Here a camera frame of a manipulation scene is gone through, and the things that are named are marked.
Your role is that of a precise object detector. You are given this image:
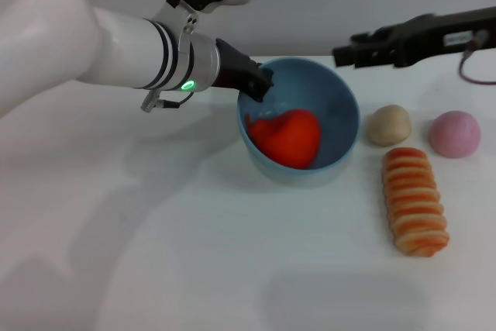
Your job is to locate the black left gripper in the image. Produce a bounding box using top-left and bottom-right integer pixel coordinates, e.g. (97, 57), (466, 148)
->
(212, 38), (276, 104)

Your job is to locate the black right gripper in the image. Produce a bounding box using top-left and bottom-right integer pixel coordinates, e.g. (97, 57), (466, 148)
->
(332, 5), (496, 69)

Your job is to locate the blue bowl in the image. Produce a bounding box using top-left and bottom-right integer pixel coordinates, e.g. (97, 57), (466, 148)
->
(236, 57), (361, 186)

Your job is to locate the orange toy fruit with stem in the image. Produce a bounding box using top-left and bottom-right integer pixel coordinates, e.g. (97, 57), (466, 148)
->
(245, 109), (323, 171)

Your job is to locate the beige round bun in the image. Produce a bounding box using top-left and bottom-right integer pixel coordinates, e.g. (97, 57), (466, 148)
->
(366, 104), (412, 148)

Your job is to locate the pink round bun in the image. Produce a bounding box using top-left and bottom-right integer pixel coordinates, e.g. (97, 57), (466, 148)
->
(427, 110), (482, 160)

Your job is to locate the orange striped bread roll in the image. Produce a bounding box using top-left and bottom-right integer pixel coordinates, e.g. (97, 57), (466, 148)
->
(381, 147), (451, 259)

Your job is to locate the purple cable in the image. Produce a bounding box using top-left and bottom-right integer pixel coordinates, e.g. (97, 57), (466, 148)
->
(460, 30), (496, 86)

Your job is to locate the silver plug with thin cable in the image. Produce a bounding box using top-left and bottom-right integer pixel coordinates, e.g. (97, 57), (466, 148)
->
(139, 88), (195, 114)

